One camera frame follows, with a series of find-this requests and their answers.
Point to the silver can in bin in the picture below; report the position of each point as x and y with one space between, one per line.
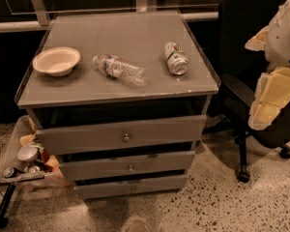
28 153

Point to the grey drawer cabinet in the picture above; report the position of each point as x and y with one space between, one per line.
87 96

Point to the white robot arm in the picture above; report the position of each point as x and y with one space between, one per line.
274 40

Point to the grey top drawer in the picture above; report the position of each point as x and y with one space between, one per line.
80 139

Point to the grey drawer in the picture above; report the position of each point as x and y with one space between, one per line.
131 187
104 168
80 139

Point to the black office chair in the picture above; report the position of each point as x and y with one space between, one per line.
238 69

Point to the white paper bowl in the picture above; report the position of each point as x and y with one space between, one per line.
56 61

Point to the black bin stand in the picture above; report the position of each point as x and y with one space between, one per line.
5 204

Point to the green white soda can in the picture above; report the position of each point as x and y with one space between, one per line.
175 58

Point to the grey middle drawer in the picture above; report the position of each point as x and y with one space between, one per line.
104 168

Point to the grey bottom drawer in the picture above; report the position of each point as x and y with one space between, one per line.
131 187

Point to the small can in bin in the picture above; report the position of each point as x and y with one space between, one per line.
9 172

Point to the metal railing bar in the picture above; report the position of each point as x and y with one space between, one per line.
22 24

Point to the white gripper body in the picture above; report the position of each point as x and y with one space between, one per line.
282 39

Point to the clear plastic water bottle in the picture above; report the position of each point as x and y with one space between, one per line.
121 69

